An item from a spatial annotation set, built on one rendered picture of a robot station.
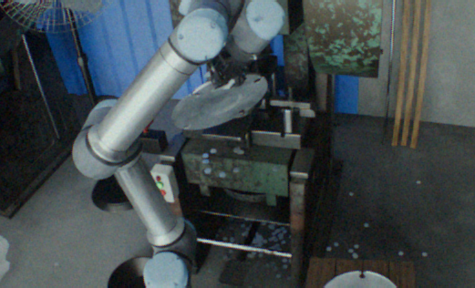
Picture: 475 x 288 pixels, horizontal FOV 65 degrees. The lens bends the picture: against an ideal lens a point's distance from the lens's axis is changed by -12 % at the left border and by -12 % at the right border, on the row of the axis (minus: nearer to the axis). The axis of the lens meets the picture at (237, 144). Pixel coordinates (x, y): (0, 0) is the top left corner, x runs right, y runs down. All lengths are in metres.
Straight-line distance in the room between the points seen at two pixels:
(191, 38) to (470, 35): 2.20
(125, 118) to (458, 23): 2.19
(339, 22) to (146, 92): 0.47
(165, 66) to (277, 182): 0.86
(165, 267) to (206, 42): 0.65
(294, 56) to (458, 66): 1.37
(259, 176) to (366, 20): 0.74
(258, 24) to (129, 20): 2.35
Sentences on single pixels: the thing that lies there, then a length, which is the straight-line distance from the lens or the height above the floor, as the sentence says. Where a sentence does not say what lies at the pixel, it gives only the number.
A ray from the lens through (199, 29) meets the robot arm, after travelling 0.65.
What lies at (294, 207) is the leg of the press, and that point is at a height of 0.51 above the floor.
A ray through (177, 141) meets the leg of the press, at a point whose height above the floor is 0.64.
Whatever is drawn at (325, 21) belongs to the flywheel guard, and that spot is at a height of 1.20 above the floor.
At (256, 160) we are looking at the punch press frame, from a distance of 1.44.
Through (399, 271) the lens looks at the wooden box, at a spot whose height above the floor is 0.35.
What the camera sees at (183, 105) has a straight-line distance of 1.12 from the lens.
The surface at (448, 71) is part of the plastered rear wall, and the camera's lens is 2.76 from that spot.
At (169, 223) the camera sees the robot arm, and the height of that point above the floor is 0.73.
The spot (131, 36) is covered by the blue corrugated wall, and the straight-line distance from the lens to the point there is 3.13.
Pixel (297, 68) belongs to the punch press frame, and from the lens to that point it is 1.68.
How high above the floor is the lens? 1.53
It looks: 36 degrees down
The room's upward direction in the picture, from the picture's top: 7 degrees counter-clockwise
